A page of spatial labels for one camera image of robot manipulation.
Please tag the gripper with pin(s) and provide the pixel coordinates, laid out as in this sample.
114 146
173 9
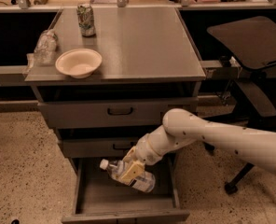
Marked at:
143 153

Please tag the clear plastic water bottle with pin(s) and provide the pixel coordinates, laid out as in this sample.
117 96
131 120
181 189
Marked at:
144 182

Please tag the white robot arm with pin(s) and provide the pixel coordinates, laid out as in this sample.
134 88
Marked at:
180 128

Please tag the grey middle drawer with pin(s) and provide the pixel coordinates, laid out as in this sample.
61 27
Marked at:
97 147

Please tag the grey drawer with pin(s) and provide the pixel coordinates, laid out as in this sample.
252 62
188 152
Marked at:
101 200
111 113
97 147

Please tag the grey top drawer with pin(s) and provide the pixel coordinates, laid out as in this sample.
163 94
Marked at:
111 113

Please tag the grey bottom drawer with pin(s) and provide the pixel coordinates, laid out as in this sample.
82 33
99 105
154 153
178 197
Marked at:
101 200

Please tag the grey drawer cabinet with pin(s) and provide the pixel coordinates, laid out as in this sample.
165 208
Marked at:
146 55

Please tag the crumpled clear plastic bottle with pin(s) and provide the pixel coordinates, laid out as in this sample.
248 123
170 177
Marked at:
45 49

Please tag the white paper bowl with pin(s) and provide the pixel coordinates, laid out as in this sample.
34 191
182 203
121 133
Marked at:
79 63

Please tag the green soda can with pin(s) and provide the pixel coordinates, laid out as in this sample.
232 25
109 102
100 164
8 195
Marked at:
85 16

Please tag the black office chair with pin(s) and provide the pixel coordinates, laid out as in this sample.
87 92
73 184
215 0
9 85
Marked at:
252 42

